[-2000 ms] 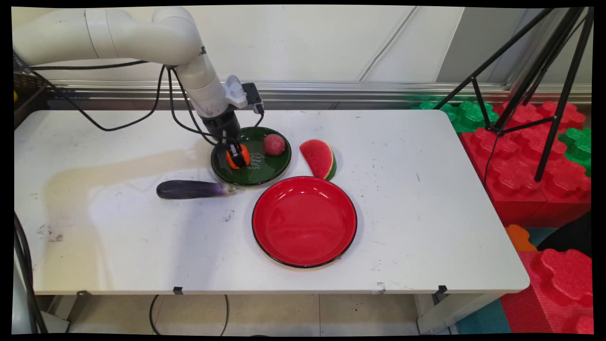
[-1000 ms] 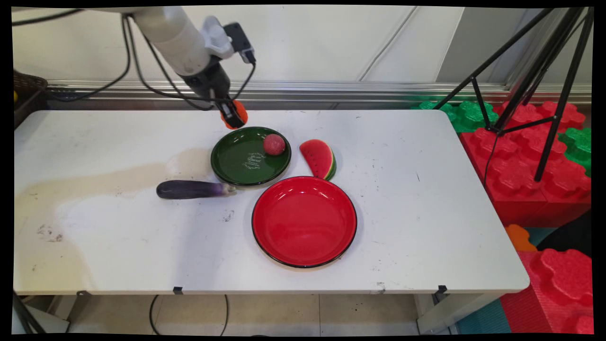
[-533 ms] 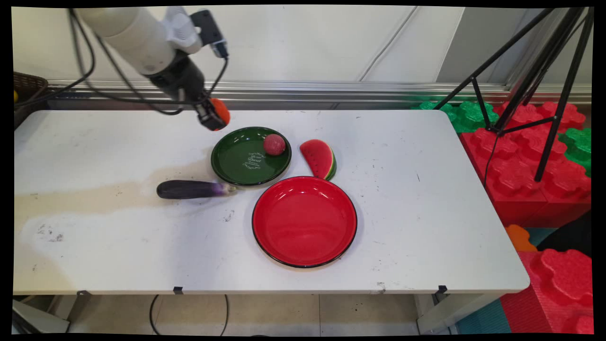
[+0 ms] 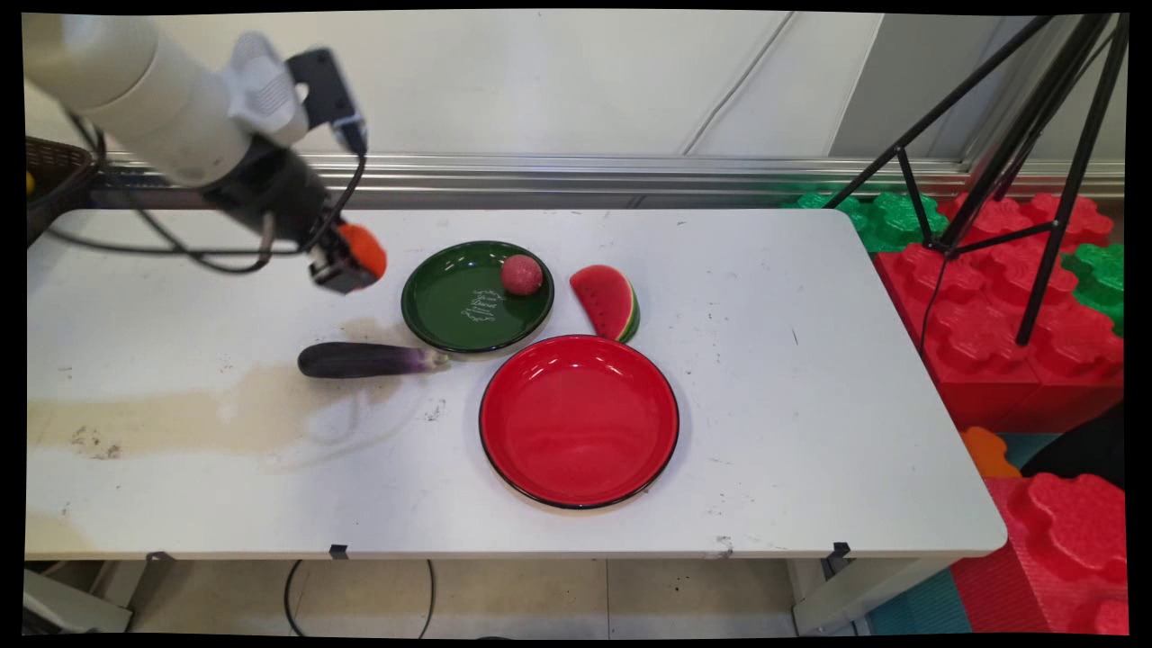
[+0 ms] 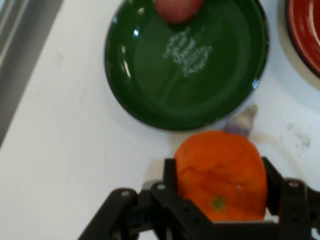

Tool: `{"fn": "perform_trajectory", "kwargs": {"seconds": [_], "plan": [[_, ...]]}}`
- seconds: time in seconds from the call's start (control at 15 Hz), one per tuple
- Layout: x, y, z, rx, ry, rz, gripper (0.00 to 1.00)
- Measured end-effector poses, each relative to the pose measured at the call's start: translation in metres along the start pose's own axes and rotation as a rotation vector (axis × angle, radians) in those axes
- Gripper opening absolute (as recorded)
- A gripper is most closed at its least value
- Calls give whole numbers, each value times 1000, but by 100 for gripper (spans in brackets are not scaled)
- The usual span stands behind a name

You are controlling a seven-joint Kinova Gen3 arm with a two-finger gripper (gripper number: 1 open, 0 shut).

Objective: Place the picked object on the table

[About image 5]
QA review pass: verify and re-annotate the orange toy fruit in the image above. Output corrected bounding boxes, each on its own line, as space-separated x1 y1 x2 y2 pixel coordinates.
173 130 268 222

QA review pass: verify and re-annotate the red toy apple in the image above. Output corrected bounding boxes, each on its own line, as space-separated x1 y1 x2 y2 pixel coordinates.
152 0 205 25

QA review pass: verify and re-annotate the purple toy eggplant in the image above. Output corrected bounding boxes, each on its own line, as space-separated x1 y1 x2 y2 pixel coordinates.
222 104 259 138

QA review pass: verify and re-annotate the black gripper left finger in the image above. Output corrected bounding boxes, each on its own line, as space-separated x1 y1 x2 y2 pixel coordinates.
77 157 216 240

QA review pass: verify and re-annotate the red plate black rim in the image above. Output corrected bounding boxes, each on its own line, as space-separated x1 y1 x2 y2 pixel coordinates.
284 0 320 79

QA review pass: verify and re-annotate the dark green plate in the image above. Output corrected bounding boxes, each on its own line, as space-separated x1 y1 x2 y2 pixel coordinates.
103 0 271 132

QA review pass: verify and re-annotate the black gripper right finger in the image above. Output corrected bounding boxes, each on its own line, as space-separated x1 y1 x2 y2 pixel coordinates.
261 156 320 240

